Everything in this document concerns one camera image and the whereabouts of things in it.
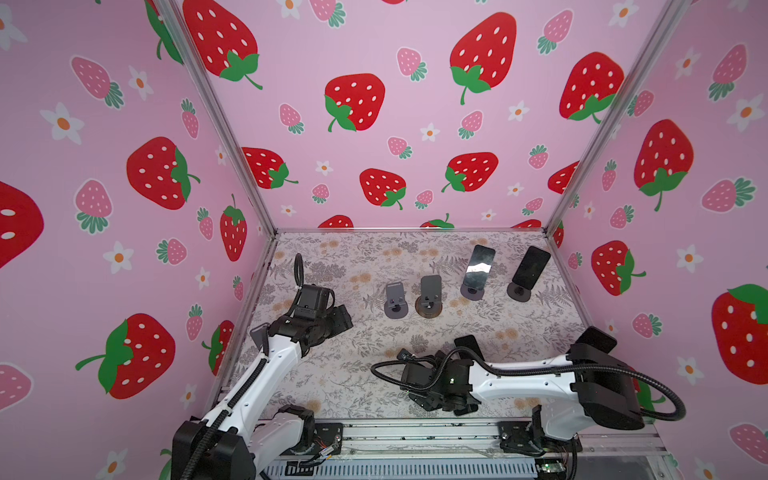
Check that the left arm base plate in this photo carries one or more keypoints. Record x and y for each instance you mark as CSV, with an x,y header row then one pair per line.
x,y
324,441

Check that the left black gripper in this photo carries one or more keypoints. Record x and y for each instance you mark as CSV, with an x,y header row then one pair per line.
x,y
341,319

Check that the aluminium front rail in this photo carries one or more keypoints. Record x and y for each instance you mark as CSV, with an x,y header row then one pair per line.
x,y
472,438

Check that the grey stand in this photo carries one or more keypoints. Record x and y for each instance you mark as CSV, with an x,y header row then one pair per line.
x,y
260,337
396,306
471,294

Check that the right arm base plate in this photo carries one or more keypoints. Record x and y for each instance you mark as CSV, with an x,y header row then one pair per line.
x,y
526,438

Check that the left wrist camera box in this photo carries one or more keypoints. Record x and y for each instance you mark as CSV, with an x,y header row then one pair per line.
x,y
314,302

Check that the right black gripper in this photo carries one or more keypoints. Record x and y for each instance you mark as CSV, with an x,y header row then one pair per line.
x,y
438,365

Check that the white vent grille strip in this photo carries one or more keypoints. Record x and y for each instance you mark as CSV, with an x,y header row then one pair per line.
x,y
408,469

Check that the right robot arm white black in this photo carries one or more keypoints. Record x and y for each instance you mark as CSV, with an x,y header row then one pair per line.
x,y
573,400

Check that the dark stand far right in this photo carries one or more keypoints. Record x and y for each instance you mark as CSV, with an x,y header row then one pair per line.
x,y
518,293

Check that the black phone stand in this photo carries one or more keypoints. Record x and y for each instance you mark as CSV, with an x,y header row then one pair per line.
x,y
469,342
531,267

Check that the grey stand under reflective phone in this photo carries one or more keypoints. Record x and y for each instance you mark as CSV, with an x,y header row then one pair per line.
x,y
471,294

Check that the reflective phone blue edge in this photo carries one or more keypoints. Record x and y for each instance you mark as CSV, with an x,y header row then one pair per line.
x,y
479,267

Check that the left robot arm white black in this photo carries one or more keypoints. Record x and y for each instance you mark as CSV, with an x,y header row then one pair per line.
x,y
232,441

